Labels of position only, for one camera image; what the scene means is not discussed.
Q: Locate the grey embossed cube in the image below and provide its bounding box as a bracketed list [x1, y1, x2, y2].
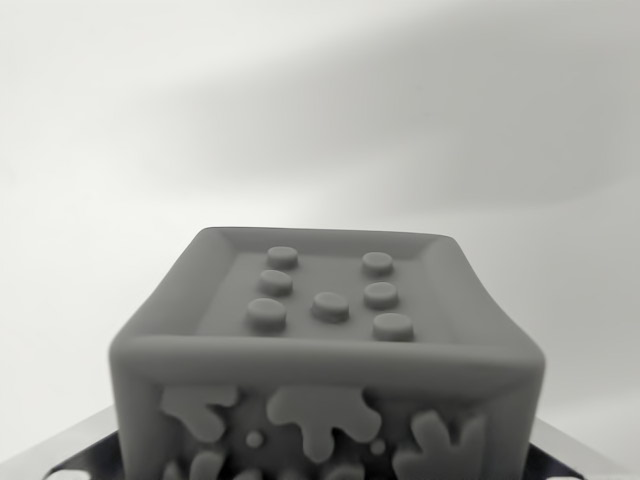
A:
[107, 226, 546, 480]

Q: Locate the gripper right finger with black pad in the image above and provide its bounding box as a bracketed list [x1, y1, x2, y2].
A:
[522, 417, 640, 480]

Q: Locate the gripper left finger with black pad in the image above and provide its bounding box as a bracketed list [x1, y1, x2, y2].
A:
[0, 404, 126, 480]

